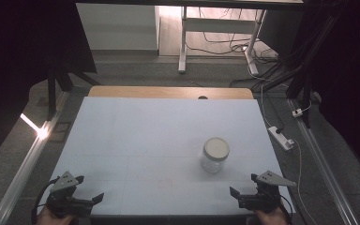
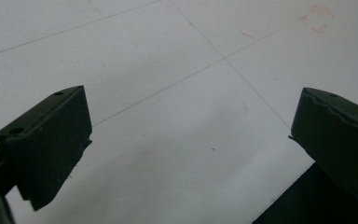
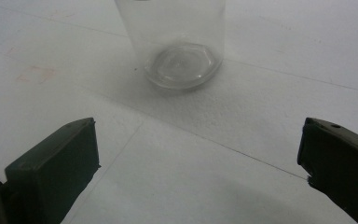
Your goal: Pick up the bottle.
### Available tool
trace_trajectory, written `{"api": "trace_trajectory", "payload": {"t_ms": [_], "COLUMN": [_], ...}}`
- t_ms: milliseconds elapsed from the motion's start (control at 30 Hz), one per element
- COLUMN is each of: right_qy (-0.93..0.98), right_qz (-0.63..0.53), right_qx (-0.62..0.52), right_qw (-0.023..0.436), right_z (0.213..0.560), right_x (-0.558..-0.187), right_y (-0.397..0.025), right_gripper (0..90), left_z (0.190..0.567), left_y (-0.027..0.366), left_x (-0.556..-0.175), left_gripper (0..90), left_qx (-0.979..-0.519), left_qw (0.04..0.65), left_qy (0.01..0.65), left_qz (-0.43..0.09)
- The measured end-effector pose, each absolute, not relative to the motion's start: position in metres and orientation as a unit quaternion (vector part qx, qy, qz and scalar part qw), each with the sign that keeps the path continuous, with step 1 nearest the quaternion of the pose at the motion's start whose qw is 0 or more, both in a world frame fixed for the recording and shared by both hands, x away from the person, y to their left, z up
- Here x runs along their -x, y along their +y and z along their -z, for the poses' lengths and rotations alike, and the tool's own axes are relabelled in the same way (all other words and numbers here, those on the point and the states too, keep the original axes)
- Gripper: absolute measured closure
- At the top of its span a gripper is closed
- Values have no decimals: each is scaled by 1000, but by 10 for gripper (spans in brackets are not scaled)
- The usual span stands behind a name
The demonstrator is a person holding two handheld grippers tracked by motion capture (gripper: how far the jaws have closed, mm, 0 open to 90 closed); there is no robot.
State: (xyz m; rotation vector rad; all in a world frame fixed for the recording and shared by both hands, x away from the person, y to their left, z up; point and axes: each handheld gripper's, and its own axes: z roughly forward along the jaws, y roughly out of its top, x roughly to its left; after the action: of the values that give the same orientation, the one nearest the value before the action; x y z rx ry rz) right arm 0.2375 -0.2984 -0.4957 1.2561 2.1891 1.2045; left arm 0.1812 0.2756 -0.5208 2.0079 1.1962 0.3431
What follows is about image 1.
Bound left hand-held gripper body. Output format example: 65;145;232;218
45;171;95;218

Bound person's right hand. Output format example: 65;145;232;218
252;204;291;225

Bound thin white cable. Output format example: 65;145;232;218
292;139;319;225

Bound clear glass jar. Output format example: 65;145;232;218
200;136;231;174

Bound white power strip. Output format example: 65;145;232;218
267;126;295;152

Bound black floor cables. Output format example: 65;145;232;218
186;7;279;64

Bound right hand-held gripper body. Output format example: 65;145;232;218
238;170;297;214

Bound aluminium floor rail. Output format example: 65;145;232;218
287;97;360;225
0;90;71;225

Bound white desk frame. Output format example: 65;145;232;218
177;6;267;76

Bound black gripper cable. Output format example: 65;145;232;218
279;195;295;218
31;176;60;225

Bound beige jar lid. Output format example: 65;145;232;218
202;136;231;162

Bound white table cover sheet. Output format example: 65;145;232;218
38;96;294;218

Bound dark curtain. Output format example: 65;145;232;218
293;0;360;183
0;0;98;172

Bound person's left hand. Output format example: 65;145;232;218
36;205;76;225

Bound black metal stand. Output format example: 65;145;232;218
45;55;101;122
252;15;341;129

